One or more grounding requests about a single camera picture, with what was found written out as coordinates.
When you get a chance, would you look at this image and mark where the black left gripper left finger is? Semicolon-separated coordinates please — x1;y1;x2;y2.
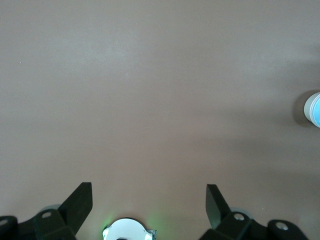
0;181;93;240

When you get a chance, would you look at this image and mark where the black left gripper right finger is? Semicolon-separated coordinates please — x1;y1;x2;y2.
199;184;310;240

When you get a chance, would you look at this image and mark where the blue bowl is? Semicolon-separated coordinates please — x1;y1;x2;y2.
311;95;320;128

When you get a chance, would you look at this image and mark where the white bowl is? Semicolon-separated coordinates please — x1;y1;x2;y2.
303;91;320;129

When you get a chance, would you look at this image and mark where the brown table cloth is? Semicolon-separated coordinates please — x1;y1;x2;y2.
0;0;320;240

